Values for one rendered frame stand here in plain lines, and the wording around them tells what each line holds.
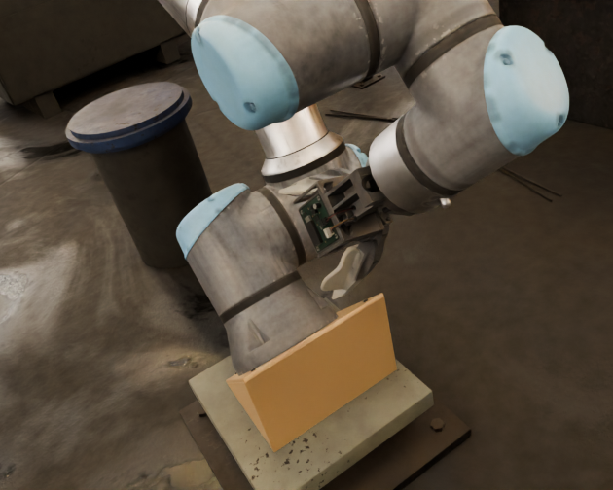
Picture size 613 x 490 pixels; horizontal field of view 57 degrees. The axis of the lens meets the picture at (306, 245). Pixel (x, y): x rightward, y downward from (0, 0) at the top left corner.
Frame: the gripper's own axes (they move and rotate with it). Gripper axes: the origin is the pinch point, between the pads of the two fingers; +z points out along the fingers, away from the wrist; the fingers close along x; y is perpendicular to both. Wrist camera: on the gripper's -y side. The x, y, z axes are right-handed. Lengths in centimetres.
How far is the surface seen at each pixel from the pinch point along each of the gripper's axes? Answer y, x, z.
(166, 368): -1, 4, 68
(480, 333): -48, 24, 22
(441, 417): -26.6, 32.6, 20.1
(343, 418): -8.9, 24.8, 22.3
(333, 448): -4.2, 27.8, 21.5
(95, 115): -8, -61, 68
